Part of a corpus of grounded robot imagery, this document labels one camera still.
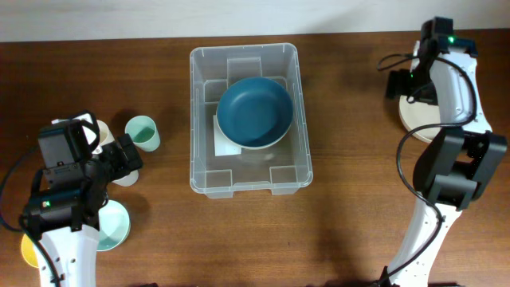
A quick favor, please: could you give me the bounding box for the beige bowl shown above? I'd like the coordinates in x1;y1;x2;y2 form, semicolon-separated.
398;96;440;144

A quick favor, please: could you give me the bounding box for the mint green cup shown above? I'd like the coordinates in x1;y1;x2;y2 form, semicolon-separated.
124;116;161;152

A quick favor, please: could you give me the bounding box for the dark blue bowl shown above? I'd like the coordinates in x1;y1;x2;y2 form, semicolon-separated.
216;77;294;146

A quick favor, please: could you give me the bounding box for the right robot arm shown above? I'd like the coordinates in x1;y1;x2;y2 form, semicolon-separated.
374;17;508;286

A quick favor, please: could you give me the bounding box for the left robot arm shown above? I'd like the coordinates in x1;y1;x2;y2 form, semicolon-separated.
19;134;143;286

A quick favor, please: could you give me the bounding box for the grey cup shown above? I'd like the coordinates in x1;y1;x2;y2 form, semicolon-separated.
112;170;139;187

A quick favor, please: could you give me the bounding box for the cream cup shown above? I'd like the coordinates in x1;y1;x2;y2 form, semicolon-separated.
97;120;115;146

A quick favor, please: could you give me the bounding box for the mint green small bowl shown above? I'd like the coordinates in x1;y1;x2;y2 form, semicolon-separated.
97;200;131;252

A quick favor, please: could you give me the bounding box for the white label in bin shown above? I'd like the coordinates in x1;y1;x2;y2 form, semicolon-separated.
213;115;242;156

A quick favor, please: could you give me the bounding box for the yellow small bowl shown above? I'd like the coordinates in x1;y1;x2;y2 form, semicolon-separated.
21;234;38;269

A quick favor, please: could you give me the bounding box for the clear plastic storage bin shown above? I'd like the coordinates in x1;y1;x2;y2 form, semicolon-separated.
190;43;313;199

